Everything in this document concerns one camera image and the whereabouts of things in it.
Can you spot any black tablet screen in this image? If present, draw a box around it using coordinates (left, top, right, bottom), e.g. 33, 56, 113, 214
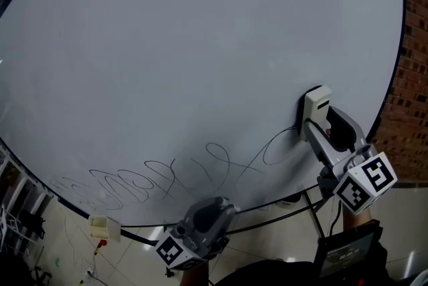
313, 227, 381, 280

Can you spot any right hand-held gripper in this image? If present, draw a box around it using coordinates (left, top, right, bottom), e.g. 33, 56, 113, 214
302, 106, 399, 216

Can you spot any white marker tray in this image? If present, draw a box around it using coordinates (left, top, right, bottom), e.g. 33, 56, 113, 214
87, 214, 122, 243

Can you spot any black chair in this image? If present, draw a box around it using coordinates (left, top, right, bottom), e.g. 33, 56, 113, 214
18, 208, 47, 241

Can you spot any person's dark clothing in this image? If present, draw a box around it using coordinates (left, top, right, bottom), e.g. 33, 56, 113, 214
207, 219, 428, 286

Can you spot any person's right forearm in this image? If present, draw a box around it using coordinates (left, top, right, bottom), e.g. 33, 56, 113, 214
340, 206, 372, 232

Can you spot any person's left forearm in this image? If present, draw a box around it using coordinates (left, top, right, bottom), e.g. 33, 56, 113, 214
179, 261, 210, 286

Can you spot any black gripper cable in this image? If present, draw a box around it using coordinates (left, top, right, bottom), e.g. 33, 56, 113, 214
329, 200, 342, 239

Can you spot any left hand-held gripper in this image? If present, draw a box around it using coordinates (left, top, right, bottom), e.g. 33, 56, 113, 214
154, 196, 241, 271

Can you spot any large white whiteboard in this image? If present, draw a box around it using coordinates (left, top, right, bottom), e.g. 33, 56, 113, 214
0, 0, 407, 237

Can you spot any white metal shelf rack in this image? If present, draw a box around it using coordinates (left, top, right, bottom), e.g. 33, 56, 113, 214
0, 142, 54, 257

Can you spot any white whiteboard eraser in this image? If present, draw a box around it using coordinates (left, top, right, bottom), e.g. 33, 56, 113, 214
299, 85, 332, 144

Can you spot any black whiteboard stand frame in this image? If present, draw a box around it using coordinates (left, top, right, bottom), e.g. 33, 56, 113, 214
118, 184, 337, 247

